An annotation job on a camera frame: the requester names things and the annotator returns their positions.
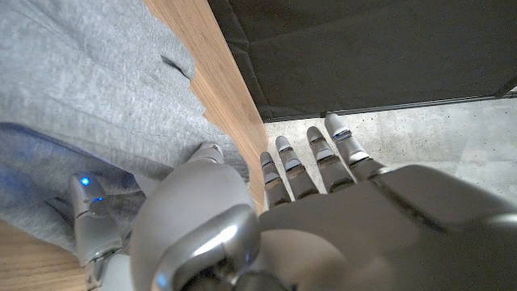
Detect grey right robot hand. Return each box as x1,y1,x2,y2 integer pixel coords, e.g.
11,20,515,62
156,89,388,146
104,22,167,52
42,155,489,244
67,171,137,291

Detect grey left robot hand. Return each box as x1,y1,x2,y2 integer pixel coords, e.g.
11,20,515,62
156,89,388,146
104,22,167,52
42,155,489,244
128,112,517,291

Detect gray shorts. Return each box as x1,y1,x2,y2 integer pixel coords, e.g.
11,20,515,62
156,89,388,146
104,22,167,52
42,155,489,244
0,0,251,254

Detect black backdrop curtain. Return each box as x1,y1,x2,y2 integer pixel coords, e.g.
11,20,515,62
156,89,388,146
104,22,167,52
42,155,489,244
208,0,517,123

